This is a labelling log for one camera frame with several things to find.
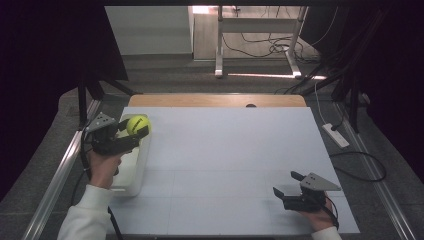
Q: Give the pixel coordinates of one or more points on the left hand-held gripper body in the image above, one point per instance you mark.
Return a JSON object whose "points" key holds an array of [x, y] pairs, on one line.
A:
{"points": [[110, 141]]}

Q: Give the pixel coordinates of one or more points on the white board sheet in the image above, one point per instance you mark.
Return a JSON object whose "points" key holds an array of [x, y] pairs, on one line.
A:
{"points": [[216, 150]]}

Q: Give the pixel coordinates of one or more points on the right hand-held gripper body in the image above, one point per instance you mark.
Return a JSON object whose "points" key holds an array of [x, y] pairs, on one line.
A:
{"points": [[305, 201]]}

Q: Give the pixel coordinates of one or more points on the person's right hand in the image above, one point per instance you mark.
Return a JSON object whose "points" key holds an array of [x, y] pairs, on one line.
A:
{"points": [[320, 220]]}

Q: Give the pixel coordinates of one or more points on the white plastic bin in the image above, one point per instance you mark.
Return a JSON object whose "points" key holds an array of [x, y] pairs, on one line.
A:
{"points": [[131, 170]]}

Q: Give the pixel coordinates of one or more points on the white desk frame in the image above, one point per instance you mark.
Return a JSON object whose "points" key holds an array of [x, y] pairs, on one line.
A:
{"points": [[219, 50]]}

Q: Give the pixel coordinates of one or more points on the aluminium floor rail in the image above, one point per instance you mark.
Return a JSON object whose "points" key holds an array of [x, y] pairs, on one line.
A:
{"points": [[56, 186], [383, 196]]}

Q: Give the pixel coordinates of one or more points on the yellow tennis ball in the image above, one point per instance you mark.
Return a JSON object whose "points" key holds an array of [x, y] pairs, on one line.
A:
{"points": [[136, 123]]}

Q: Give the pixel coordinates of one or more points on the black curtain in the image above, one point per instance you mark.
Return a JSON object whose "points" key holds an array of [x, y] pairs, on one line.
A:
{"points": [[40, 66], [400, 66]]}

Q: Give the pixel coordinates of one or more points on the white cabinet panel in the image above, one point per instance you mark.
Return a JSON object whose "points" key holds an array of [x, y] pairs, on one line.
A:
{"points": [[150, 30]]}

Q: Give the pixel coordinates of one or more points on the person's left hand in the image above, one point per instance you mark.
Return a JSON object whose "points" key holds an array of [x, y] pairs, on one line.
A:
{"points": [[103, 170]]}

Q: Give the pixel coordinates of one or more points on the white power strip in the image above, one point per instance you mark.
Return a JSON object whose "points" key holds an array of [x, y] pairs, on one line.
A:
{"points": [[335, 135]]}

